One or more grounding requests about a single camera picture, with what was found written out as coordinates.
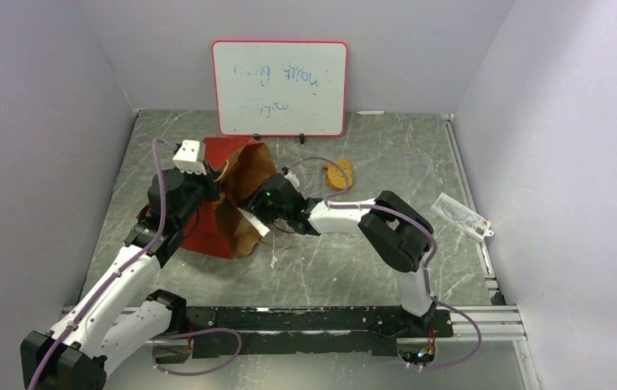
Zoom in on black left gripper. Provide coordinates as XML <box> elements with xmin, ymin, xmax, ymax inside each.
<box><xmin>175</xmin><ymin>160</ymin><xmax>223</xmax><ymax>228</ymax></box>

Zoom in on red paper bag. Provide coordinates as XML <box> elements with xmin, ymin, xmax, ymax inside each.
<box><xmin>160</xmin><ymin>137</ymin><xmax>277</xmax><ymax>259</ymax></box>

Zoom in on orange fake bread piece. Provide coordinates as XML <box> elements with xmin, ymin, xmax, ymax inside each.
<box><xmin>324</xmin><ymin>158</ymin><xmax>354</xmax><ymax>191</ymax></box>

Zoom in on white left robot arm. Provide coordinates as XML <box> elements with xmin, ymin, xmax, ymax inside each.
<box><xmin>20</xmin><ymin>168</ymin><xmax>221</xmax><ymax>389</ymax></box>

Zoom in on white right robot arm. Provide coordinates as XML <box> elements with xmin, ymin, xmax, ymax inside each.
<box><xmin>240</xmin><ymin>174</ymin><xmax>438</xmax><ymax>336</ymax></box>

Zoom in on pink framed whiteboard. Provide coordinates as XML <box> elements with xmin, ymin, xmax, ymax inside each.
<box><xmin>211</xmin><ymin>40</ymin><xmax>349</xmax><ymax>137</ymax></box>

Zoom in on white printed card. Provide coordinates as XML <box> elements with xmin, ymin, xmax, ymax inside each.
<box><xmin>431</xmin><ymin>193</ymin><xmax>495</xmax><ymax>242</ymax></box>

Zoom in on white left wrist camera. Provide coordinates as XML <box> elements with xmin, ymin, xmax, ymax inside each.
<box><xmin>172</xmin><ymin>140</ymin><xmax>206</xmax><ymax>175</ymax></box>

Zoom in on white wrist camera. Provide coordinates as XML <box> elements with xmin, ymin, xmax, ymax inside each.
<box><xmin>172</xmin><ymin>140</ymin><xmax>206</xmax><ymax>175</ymax></box>
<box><xmin>281</xmin><ymin>167</ymin><xmax>300</xmax><ymax>190</ymax></box>

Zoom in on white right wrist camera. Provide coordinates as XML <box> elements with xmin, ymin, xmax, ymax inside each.
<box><xmin>281</xmin><ymin>167</ymin><xmax>300</xmax><ymax>190</ymax></box>

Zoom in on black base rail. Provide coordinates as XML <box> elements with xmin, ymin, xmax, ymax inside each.
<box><xmin>141</xmin><ymin>304</ymin><xmax>454</xmax><ymax>361</ymax></box>

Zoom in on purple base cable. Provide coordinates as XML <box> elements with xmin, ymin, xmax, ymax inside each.
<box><xmin>151</xmin><ymin>328</ymin><xmax>243</xmax><ymax>377</ymax></box>

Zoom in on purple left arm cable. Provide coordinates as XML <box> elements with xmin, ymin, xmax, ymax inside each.
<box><xmin>27</xmin><ymin>138</ymin><xmax>180</xmax><ymax>390</ymax></box>

